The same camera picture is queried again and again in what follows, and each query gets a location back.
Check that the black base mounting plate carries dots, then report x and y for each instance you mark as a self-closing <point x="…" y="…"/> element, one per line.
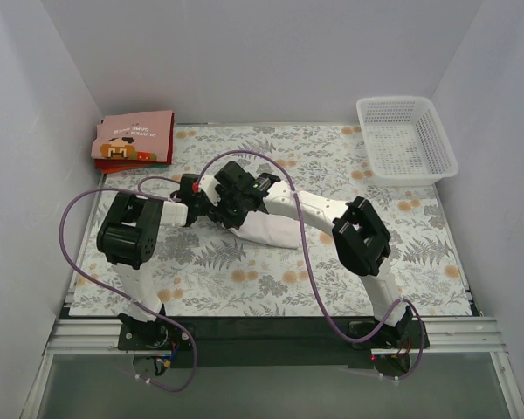
<point x="268" y="341"/>

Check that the folded pink printed t shirt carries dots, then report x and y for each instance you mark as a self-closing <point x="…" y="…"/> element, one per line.
<point x="133" y="135"/>

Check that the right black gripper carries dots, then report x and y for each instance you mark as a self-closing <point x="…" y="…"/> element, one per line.
<point x="229" y="211"/>

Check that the white plastic mesh basket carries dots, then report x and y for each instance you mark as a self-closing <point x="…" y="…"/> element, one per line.
<point x="405" y="141"/>

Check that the folded red t shirt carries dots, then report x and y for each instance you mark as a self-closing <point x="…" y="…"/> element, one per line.
<point x="126" y="163"/>

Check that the floral patterned table mat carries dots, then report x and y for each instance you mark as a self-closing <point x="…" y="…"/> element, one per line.
<point x="204" y="270"/>

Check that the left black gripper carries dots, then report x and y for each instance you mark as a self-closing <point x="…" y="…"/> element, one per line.
<point x="203" y="205"/>

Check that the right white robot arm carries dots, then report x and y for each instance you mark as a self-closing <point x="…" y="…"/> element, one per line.
<point x="361" y="239"/>

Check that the aluminium extrusion rail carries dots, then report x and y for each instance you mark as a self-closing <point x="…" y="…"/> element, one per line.
<point x="464" y="373"/>

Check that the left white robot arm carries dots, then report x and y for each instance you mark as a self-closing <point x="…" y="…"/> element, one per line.
<point x="128" y="237"/>

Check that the white t shirt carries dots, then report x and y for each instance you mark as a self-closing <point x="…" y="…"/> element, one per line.
<point x="272" y="230"/>

